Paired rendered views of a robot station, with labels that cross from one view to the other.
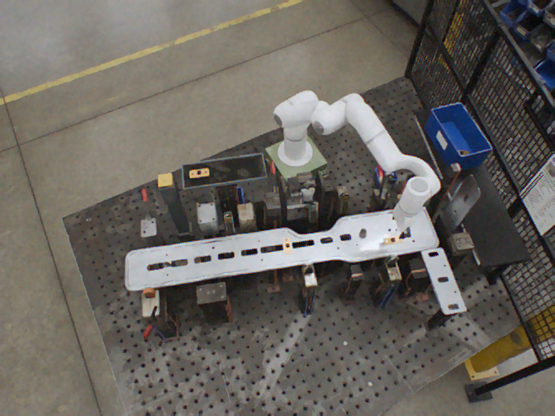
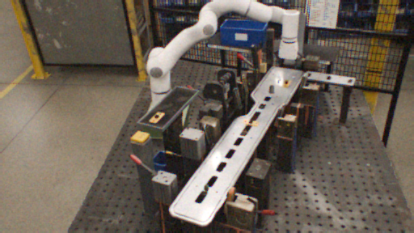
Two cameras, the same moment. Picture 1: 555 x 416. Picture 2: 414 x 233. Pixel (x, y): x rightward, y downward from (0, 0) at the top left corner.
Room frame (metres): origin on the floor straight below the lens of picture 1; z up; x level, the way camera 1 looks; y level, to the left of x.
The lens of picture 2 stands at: (-0.01, 1.48, 2.20)
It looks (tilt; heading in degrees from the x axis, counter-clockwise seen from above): 33 degrees down; 307
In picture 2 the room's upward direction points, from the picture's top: 3 degrees counter-clockwise
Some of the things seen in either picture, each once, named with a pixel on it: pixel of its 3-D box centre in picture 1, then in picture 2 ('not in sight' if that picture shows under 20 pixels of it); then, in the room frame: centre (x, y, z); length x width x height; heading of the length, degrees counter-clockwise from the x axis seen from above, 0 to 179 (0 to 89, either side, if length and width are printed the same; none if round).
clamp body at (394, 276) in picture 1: (384, 286); (308, 112); (0.72, -0.48, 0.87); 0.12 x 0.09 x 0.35; 9
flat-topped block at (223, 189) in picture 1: (229, 199); (174, 145); (1.15, 0.24, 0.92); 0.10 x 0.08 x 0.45; 99
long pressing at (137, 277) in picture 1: (283, 248); (251, 125); (0.85, -0.03, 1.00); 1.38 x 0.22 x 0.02; 99
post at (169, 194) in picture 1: (176, 207); (147, 176); (1.11, 0.49, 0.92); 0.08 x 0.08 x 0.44; 9
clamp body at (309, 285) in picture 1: (307, 291); (285, 143); (0.70, -0.13, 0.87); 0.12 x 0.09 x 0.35; 9
